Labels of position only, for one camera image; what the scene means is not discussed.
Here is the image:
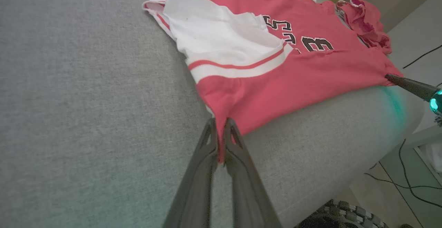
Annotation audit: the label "black grey cable drag chain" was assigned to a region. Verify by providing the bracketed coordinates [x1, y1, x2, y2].
[297, 199, 391, 228]

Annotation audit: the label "large grey sofa seat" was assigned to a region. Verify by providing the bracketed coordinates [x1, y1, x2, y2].
[0, 0, 425, 228]

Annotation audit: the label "red white jersey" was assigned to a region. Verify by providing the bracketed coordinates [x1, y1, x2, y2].
[142, 0, 404, 163]

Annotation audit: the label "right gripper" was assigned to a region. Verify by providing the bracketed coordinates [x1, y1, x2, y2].
[385, 73, 442, 116]

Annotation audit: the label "thin black cable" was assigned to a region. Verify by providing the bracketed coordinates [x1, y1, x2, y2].
[398, 139, 442, 209]
[402, 44, 442, 69]
[364, 172, 442, 190]

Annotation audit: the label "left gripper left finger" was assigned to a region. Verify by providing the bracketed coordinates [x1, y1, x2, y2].
[162, 117, 220, 228]

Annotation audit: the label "red white shorts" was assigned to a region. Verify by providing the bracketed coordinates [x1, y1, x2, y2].
[336, 0, 392, 55]

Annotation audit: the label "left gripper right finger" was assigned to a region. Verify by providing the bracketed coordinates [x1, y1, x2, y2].
[223, 117, 282, 228]

